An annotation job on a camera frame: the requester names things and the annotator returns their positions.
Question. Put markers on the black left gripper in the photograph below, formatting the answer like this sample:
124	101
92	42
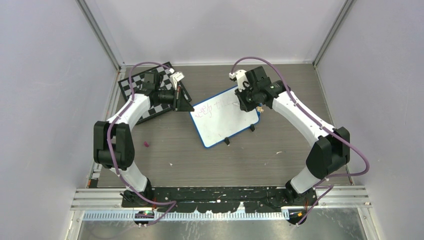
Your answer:
182	104

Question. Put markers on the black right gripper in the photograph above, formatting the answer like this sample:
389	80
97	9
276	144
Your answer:
246	106

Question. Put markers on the blue framed whiteboard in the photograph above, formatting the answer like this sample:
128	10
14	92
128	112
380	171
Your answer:
216	119

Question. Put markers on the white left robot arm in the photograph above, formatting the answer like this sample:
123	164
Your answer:
113	146

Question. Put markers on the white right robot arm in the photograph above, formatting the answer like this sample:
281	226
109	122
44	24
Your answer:
329	151

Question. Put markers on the wooden toy car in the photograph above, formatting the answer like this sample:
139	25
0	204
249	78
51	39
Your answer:
260	109

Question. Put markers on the black white chessboard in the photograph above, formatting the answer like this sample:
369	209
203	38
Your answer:
147	83

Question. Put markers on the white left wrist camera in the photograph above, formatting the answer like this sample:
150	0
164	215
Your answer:
175	78

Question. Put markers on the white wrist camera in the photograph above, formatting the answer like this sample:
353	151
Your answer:
175	78
239	76

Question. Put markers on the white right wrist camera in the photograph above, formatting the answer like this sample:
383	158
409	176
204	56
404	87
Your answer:
239	76

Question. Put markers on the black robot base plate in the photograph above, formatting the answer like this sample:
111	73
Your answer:
254	199

